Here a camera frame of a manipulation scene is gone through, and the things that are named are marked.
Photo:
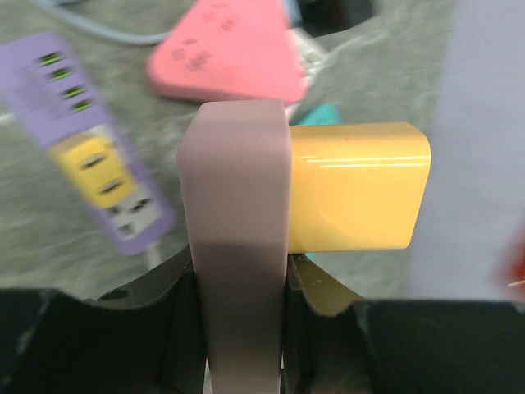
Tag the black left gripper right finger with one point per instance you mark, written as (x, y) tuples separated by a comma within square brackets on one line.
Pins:
[(339, 342)]

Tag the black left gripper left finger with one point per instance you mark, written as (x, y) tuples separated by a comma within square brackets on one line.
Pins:
[(143, 337)]

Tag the yellow USB charger plug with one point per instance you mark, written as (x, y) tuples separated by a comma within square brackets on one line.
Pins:
[(356, 186)]

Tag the red cube socket adapter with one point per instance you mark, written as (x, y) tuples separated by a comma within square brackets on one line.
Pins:
[(510, 266)]

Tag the pink long power strip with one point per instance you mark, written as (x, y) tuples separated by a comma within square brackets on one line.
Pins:
[(235, 174)]

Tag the purple USB power strip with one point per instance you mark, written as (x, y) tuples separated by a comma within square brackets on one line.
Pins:
[(44, 83)]

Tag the pink triangular socket adapter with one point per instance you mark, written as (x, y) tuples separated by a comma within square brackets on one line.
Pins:
[(228, 50)]

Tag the teal triangular socket adapter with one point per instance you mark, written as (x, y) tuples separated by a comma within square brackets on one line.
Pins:
[(323, 114)]

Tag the white USB power strip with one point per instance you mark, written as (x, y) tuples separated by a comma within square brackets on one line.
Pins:
[(312, 57)]

